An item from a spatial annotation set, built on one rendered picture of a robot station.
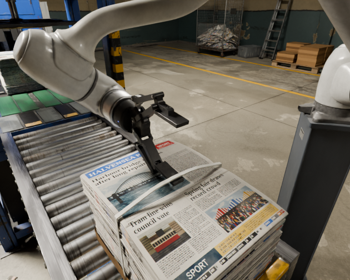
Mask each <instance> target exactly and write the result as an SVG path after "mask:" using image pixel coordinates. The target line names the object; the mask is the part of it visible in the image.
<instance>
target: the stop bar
mask: <svg viewBox="0 0 350 280"><path fill-rule="evenodd" d="M288 269H289V264H288V263H287V262H286V261H284V260H283V259H282V258H280V257H279V258H278V259H277V260H276V261H275V262H274V263H273V264H272V265H271V266H270V267H269V268H268V269H267V270H266V271H265V272H264V273H263V274H262V275H261V276H260V277H259V279H258V280H279V279H280V278H281V277H282V276H283V275H284V274H285V273H286V272H287V271H288Z"/></svg>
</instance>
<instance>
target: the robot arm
mask: <svg viewBox="0 0 350 280"><path fill-rule="evenodd" d="M207 1H208V0H133V1H128V2H123V3H118V4H113V5H110V6H106V7H103V8H100V9H97V10H95V11H93V12H91V13H90V14H88V15H86V16H85V17H83V18H82V19H81V20H80V21H78V22H77V23H76V24H75V25H74V26H72V27H71V28H69V29H57V30H56V31H55V32H53V33H47V32H46V31H44V30H41V29H28V30H26V31H23V32H21V33H20V34H19V36H18V38H17V40H16V43H15V45H14V49H13V56H14V58H15V60H16V62H17V63H18V65H19V67H20V69H21V70H22V71H23V72H24V73H26V74H27V75H28V76H30V77H31V78H32V79H33V80H35V81H36V82H38V83H39V84H41V85H43V86H44V87H46V88H48V89H49V90H51V91H53V92H55V93H57V94H59V95H61V96H64V97H67V98H69V99H72V100H74V101H75V102H77V103H79V104H81V105H82V106H84V107H86V108H87V109H88V110H90V111H91V112H93V113H94V114H97V115H99V116H101V117H103V118H105V119H106V120H108V121H109V122H110V123H112V124H113V125H114V126H115V127H118V128H121V129H123V130H124V131H125V132H128V133H133V135H134V136H135V137H136V142H134V143H133V145H134V147H135V148H136V149H137V150H138V151H139V153H140V155H141V156H142V158H143V160H144V161H145V163H146V165H147V166H148V168H149V170H150V171H151V172H152V174H153V175H154V174H156V173H158V172H159V173H160V174H161V175H162V176H163V177H164V178H165V179H168V178H169V177H171V176H173V175H176V174H178V172H177V171H176V170H175V169H174V168H173V167H171V166H170V165H169V164H168V163H167V162H166V161H164V162H163V161H162V159H161V157H160V155H159V153H158V151H157V149H156V147H155V145H154V143H153V136H152V134H151V129H150V125H151V122H150V121H149V118H150V117H152V116H153V115H154V114H156V115H157V116H159V117H160V118H162V119H163V120H165V121H166V122H168V123H169V124H171V125H172V126H174V127H175V128H179V127H183V126H185V125H187V124H189V120H188V119H186V118H184V117H183V116H181V115H180V114H178V113H176V112H175V111H174V109H173V108H172V107H171V106H169V105H167V104H166V103H165V101H163V97H164V92H162V91H161V92H157V93H152V94H149V95H146V96H145V95H143V94H138V95H135V96H132V95H130V94H129V93H128V92H126V91H125V90H124V88H123V87H122V86H121V85H119V84H118V83H117V82H116V81H115V80H113V79H112V78H111V77H109V76H107V75H105V74H104V73H102V72H100V71H99V70H97V69H96V68H94V67H93V65H94V63H95V61H96V60H95V57H94V51H95V48H96V46H97V44H98V42H99V41H100V40H101V39H102V38H103V37H105V36H106V35H108V34H110V33H112V32H115V31H120V30H123V29H128V28H134V27H139V26H145V25H148V24H154V23H159V22H165V21H170V20H173V19H177V18H180V17H183V16H186V15H188V14H190V13H192V12H193V11H195V10H196V9H198V8H199V7H200V6H202V5H203V4H205V3H206V2H207ZM318 1H319V3H320V5H321V6H322V8H323V10H324V11H325V13H326V15H327V16H328V18H329V20H330V21H331V23H332V24H333V26H334V28H335V30H336V31H337V33H338V34H339V36H340V38H341V40H342V41H343V43H344V44H342V45H340V46H339V47H338V48H336V49H335V50H334V51H333V52H332V53H331V55H330V56H329V57H328V59H327V61H326V63H325V65H324V67H323V69H322V73H321V76H320V78H319V82H318V86H317V90H316V96H315V99H314V102H313V103H305V104H302V105H299V106H298V111H299V112H303V113H308V114H310V115H311V117H312V121H313V122H316V123H335V124H347V125H350V0H318ZM151 100H154V104H151V106H150V107H148V108H147V109H145V108H144V107H143V106H142V104H143V102H146V101H151ZM146 136H148V138H147V139H144V140H142V138H143V137H146Z"/></svg>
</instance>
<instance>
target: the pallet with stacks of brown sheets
mask: <svg viewBox="0 0 350 280"><path fill-rule="evenodd" d="M333 49H334V46H332V45H325V44H311V43H303V42H288V43H287V45H286V50H285V51H280V52H277V56H276V59H275V60H273V61H272V66H275V67H281V68H287V69H293V70H297V71H302V72H308V73H314V74H318V73H319V70H320V69H323V67H324V65H325V63H326V61H327V59H328V57H329V56H330V55H331V53H332V51H333ZM281 63H286V64H290V65H291V67H285V66H279V64H281ZM298 66H304V67H310V68H312V70H311V71H307V70H302V69H297V68H298Z"/></svg>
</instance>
